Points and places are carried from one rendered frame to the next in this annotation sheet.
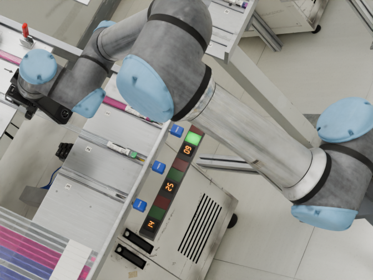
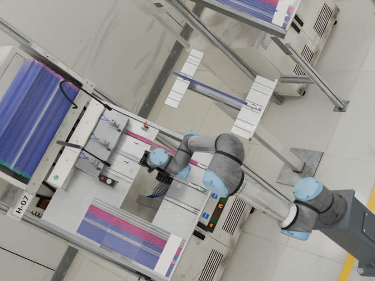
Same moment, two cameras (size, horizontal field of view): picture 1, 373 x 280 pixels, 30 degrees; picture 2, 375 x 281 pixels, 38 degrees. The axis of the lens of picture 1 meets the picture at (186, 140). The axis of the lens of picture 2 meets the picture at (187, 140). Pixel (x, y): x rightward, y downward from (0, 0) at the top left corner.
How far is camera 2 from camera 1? 0.99 m
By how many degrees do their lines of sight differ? 5
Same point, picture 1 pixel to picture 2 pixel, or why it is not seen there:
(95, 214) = (183, 220)
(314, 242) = not seen: hidden behind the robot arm
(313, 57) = (300, 111)
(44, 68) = (162, 158)
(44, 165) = (148, 181)
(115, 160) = (192, 192)
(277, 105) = (278, 150)
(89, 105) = (183, 174)
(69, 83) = (174, 164)
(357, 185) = (311, 221)
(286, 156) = (278, 210)
